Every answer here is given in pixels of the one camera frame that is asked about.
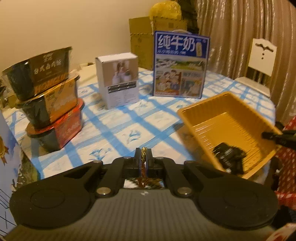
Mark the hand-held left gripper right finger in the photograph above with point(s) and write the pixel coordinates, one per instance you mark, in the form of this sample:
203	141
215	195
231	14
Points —
150	162

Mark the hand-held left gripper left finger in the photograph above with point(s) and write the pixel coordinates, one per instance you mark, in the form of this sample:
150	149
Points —
138	162

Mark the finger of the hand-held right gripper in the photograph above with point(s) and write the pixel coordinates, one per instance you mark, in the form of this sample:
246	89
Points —
272	135
279	125

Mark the black bangle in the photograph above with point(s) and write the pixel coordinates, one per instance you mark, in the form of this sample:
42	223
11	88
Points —
233	165

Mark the yellow plastic tray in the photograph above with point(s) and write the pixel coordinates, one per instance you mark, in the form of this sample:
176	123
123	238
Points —
219	125

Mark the red patterned cloth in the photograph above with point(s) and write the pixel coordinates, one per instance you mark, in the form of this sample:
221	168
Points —
286	166

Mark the blue checked tablecloth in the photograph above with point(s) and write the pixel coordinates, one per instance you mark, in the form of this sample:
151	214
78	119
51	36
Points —
115	132

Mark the white wooden chair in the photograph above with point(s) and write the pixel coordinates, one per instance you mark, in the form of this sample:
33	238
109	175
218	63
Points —
262	58

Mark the red instant meal bowl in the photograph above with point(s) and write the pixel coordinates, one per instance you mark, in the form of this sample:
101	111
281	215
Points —
67	126

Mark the small white cardboard box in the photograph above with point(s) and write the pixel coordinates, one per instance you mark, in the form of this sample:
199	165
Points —
118	81

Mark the blue milk carton box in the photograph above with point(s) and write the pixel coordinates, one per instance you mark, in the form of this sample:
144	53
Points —
180	67

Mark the gold instant meal bowl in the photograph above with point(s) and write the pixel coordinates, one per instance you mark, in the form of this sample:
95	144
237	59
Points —
57	102

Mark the beige curtain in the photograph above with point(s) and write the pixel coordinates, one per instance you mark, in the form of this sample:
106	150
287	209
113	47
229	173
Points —
242	27

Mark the brown cardboard box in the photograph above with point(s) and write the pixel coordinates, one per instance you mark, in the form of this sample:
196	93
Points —
171	24
141	44

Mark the white and green milk box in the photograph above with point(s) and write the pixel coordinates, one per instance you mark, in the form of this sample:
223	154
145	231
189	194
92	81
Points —
7	173

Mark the black instant meal bowl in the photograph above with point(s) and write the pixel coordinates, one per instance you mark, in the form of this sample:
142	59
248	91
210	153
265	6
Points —
34	71

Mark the yellow plastic bag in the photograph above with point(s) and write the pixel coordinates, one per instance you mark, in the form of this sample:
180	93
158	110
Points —
165	9

